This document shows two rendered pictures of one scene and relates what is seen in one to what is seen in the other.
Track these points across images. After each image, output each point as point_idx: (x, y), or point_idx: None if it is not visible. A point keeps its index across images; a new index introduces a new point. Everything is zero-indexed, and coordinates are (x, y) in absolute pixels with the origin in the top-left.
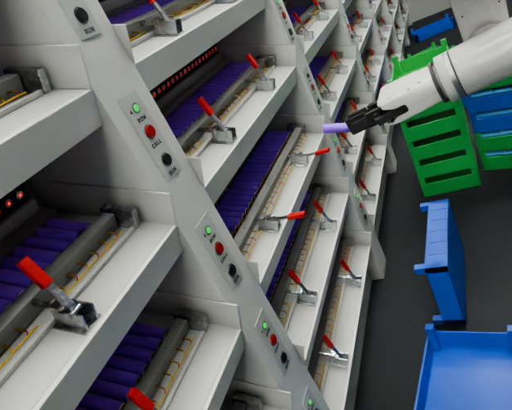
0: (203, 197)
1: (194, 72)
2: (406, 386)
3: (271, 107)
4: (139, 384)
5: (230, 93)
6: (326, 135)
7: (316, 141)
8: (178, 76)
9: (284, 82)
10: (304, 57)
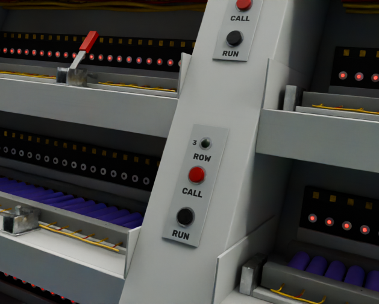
0: None
1: (135, 69)
2: None
3: (22, 95)
4: None
5: (49, 67)
6: (126, 291)
7: (88, 260)
8: (105, 57)
9: (90, 91)
10: (249, 110)
